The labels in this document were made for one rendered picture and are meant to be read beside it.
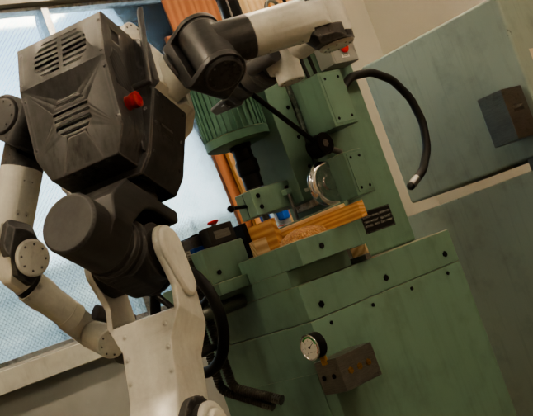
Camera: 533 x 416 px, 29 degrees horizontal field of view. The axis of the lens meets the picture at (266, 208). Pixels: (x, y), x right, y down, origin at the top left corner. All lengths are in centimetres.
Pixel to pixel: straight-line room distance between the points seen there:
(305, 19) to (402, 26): 321
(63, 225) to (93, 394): 204
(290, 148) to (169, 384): 106
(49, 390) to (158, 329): 185
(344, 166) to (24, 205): 89
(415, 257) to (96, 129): 110
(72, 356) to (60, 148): 183
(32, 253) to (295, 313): 67
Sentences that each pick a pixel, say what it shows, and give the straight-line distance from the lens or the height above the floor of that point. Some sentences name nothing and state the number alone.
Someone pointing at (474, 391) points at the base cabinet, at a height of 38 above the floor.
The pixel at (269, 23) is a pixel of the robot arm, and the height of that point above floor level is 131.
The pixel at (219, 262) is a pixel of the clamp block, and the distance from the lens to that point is 256.
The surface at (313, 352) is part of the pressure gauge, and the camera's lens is 238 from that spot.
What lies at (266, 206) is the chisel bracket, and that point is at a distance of 269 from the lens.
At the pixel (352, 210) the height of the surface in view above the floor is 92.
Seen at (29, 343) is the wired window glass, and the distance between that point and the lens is 380.
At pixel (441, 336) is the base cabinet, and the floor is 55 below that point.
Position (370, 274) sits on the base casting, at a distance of 261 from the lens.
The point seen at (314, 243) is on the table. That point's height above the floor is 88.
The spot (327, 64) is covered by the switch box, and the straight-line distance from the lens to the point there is 284.
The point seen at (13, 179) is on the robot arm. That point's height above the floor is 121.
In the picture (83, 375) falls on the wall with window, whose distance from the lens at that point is 380.
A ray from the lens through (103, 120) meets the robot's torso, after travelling 193.
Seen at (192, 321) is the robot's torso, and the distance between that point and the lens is 193.
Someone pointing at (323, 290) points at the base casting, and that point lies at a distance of 249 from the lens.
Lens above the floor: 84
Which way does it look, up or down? 4 degrees up
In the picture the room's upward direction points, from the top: 20 degrees counter-clockwise
